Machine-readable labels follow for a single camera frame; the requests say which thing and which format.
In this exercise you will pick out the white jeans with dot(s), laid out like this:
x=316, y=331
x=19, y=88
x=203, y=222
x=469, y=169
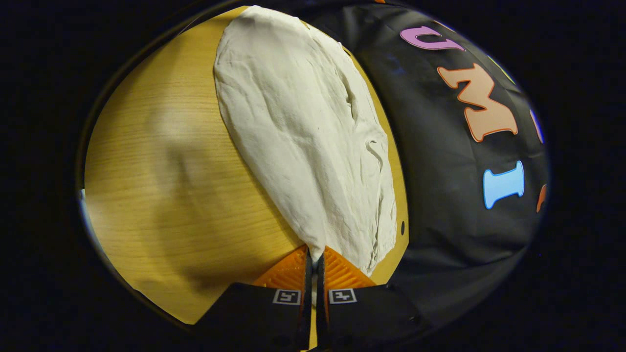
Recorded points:
x=303, y=146

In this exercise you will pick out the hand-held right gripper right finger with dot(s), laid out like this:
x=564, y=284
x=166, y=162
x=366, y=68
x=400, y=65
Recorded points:
x=367, y=318

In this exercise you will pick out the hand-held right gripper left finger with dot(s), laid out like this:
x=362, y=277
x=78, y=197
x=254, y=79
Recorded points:
x=259, y=318

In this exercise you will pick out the black backdrop cloth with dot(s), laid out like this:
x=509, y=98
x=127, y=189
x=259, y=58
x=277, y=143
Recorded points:
x=430, y=225

